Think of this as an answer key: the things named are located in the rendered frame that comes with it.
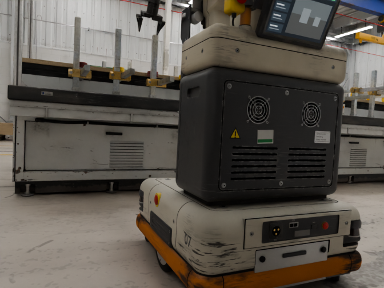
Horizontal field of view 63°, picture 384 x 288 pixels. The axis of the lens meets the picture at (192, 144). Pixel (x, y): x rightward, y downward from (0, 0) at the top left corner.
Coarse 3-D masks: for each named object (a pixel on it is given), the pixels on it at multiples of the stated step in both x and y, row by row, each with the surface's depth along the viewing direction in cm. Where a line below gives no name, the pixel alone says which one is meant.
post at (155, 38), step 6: (156, 36) 212; (156, 42) 213; (156, 48) 213; (156, 54) 213; (156, 60) 214; (156, 66) 214; (150, 72) 216; (156, 72) 214; (150, 78) 215; (156, 78) 214; (150, 90) 214
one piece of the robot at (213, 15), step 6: (204, 0) 135; (210, 0) 129; (216, 0) 125; (222, 0) 124; (204, 6) 135; (210, 6) 129; (216, 6) 128; (222, 6) 128; (204, 12) 135; (210, 12) 132; (216, 12) 129; (222, 12) 130; (204, 18) 138; (210, 18) 132; (216, 18) 129; (222, 18) 130; (228, 18) 131; (204, 24) 138; (210, 24) 132; (228, 24) 131
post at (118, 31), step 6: (120, 30) 202; (120, 36) 203; (120, 42) 203; (114, 48) 205; (120, 48) 203; (114, 54) 204; (120, 54) 203; (114, 60) 204; (120, 60) 204; (114, 66) 203; (114, 84) 203; (114, 90) 203
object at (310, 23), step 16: (256, 0) 89; (272, 0) 87; (288, 0) 89; (304, 0) 91; (320, 0) 92; (336, 0) 94; (272, 16) 89; (288, 16) 91; (304, 16) 93; (320, 16) 95; (256, 32) 92; (272, 32) 92; (288, 32) 94; (304, 32) 96; (320, 32) 98; (320, 48) 101
